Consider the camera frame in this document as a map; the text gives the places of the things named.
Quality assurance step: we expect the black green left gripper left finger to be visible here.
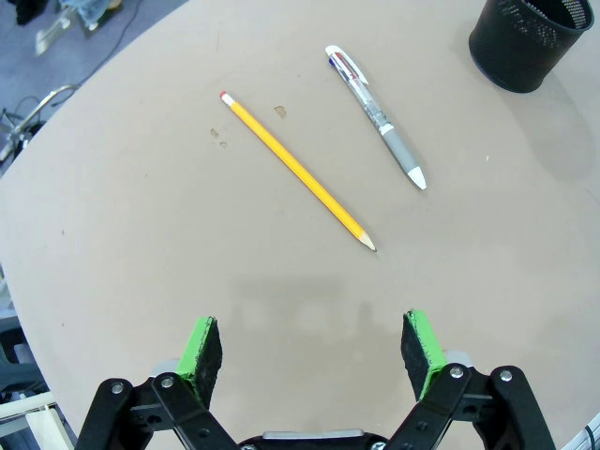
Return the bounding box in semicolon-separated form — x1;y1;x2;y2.
74;316;241;450

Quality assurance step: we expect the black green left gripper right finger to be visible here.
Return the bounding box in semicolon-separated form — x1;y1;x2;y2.
386;308;557;450

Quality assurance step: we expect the white grey multicolour pen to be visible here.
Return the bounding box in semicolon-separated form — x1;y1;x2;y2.
324;44;428;191

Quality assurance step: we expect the black mesh pen holder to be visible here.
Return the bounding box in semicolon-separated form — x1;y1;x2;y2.
468;0;595;94

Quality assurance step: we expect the yellow pencil with eraser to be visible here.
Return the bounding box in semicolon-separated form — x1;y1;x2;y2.
218;90;378;253

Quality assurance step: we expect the metal chair base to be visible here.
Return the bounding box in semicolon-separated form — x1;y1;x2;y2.
0;83;81;165

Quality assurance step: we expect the black floor cable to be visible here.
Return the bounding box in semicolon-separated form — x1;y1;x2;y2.
69;0;151;90

